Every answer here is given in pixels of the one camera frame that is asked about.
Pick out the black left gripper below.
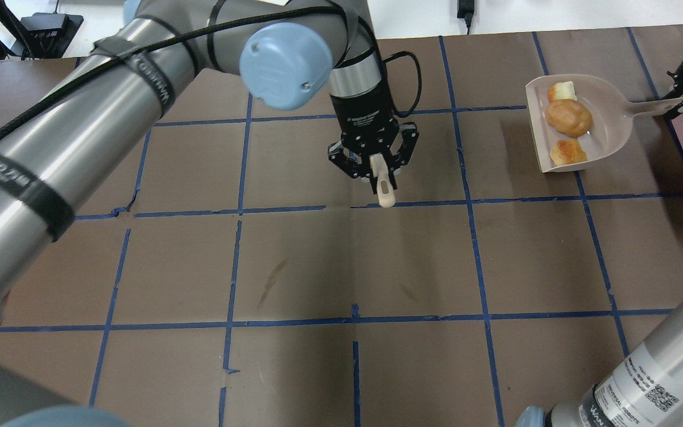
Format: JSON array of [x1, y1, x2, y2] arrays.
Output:
[[328, 77, 420, 181]]

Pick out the beige plastic dustpan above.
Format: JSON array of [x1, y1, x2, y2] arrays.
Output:
[[524, 75, 683, 173]]

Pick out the orange potato trash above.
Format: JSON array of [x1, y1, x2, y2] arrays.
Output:
[[545, 100, 593, 138]]

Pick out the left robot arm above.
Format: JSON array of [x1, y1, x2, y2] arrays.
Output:
[[0, 1, 419, 426]]

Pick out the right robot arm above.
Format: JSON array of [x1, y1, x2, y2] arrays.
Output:
[[516, 60, 683, 426]]

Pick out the black power adapter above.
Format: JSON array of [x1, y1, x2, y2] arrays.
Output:
[[457, 0, 476, 33]]

